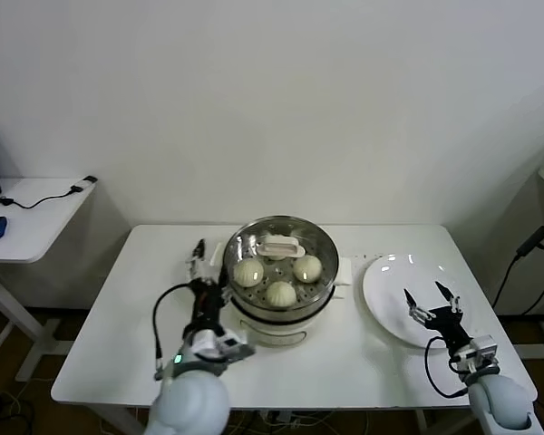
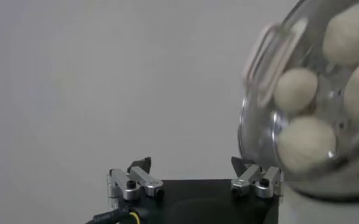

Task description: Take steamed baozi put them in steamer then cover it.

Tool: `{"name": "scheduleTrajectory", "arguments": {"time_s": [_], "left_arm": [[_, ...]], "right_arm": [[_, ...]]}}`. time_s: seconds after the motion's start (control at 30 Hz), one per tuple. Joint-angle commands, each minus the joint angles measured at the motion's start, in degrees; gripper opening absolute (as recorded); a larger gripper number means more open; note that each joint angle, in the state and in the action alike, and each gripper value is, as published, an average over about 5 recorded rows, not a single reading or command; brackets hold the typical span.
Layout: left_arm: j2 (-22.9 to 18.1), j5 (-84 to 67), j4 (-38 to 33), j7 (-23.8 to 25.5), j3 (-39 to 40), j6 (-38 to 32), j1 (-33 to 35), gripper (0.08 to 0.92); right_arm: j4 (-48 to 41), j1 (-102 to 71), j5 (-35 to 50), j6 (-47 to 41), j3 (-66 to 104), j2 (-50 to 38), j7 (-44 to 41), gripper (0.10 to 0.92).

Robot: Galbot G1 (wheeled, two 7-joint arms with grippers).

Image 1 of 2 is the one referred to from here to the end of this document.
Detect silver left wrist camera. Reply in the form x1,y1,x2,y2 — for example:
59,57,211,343
198,332,257,364

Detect small black grey adapter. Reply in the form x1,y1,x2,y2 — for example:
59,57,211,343
70,175,96,194

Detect black power cable with adapter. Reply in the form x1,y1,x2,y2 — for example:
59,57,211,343
492,224,544,314

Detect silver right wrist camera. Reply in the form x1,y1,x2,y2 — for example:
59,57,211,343
456,334,500,373

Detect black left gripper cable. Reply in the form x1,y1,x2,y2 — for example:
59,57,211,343
151,281,196,382

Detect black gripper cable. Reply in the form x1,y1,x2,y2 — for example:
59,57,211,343
423,337,469,400
151,281,196,382

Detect stainless steel steamer basket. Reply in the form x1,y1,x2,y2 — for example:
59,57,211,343
209,215,355,318

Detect black desk cable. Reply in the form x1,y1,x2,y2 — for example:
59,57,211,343
0,185,81,210

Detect white round plate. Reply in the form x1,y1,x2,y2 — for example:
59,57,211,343
361,253,475,349

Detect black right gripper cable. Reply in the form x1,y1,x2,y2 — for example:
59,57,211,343
423,337,469,400

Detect white power strip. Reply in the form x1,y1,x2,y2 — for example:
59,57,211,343
260,410,300,430

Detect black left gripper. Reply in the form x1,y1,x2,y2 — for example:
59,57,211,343
184,238,231,334

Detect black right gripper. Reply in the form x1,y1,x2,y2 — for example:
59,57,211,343
403,281,473,353

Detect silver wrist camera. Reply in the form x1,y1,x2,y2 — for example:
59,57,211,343
456,334,500,373
198,332,257,364

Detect white side desk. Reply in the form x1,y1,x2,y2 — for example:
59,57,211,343
0,176,97,382

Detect glass lid with cream handle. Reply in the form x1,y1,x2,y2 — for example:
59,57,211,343
222,215,339,305

